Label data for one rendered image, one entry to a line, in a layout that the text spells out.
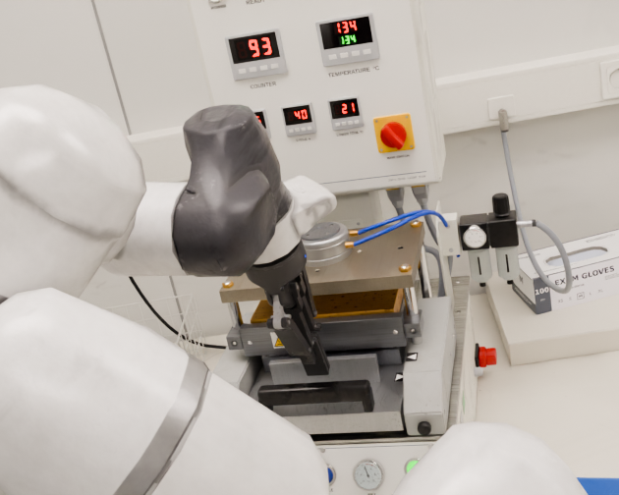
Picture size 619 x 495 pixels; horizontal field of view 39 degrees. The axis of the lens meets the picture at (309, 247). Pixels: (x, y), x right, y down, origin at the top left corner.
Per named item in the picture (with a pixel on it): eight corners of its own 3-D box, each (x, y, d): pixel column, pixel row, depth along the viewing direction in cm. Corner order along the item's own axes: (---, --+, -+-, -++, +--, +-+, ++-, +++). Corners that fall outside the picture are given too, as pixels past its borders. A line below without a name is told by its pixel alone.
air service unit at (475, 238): (448, 282, 142) (435, 196, 136) (541, 274, 138) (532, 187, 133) (445, 298, 137) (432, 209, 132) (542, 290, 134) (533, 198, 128)
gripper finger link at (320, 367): (316, 336, 112) (315, 341, 112) (329, 370, 117) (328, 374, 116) (294, 338, 113) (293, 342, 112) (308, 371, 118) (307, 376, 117)
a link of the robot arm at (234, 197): (171, 298, 91) (260, 302, 87) (120, 201, 82) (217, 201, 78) (231, 182, 103) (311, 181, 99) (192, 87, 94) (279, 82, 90)
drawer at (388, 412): (291, 333, 145) (281, 291, 143) (424, 323, 140) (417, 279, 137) (243, 442, 119) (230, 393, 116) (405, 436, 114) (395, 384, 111)
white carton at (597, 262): (511, 290, 174) (507, 255, 171) (621, 261, 176) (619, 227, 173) (535, 315, 163) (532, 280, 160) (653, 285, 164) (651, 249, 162)
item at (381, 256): (273, 272, 148) (256, 200, 143) (460, 255, 139) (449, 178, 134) (233, 348, 126) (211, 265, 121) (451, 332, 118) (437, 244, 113)
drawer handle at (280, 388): (265, 409, 119) (258, 383, 117) (375, 404, 115) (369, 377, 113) (261, 417, 117) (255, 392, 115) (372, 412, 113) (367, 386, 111)
